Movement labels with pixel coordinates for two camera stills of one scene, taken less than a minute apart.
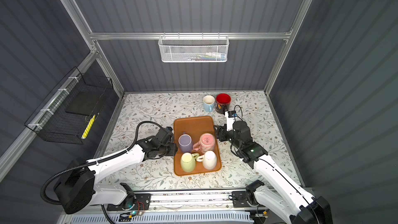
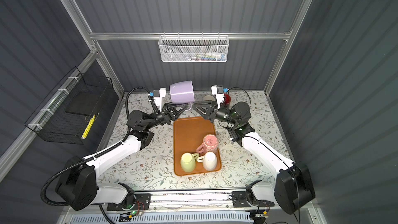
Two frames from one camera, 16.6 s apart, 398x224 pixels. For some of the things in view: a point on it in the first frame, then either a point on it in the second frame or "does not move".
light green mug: [187, 162] does not move
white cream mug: [209, 159] does not move
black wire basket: [68, 113] does not move
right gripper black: [222, 131] to [211, 111]
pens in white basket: [211, 56] does not move
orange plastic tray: [195, 126] does not move
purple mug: [185, 142] to [182, 92]
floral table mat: [254, 111] does not move
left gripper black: [174, 149] to [166, 117]
